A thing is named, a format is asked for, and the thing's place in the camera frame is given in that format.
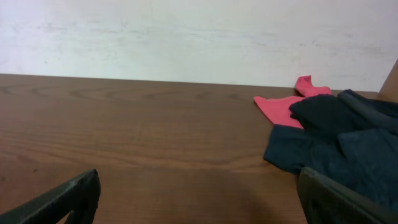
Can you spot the red cloth garment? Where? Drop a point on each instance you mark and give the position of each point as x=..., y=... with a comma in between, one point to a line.
x=277, y=110

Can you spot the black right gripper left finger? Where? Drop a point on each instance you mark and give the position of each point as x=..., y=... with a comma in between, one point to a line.
x=76, y=199

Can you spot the dark navy garment pile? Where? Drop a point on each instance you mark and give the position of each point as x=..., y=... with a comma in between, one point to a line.
x=328, y=115

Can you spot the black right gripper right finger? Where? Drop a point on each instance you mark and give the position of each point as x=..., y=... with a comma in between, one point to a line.
x=325, y=201

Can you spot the navy blue shorts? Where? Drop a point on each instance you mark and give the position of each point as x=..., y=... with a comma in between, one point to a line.
x=364, y=161

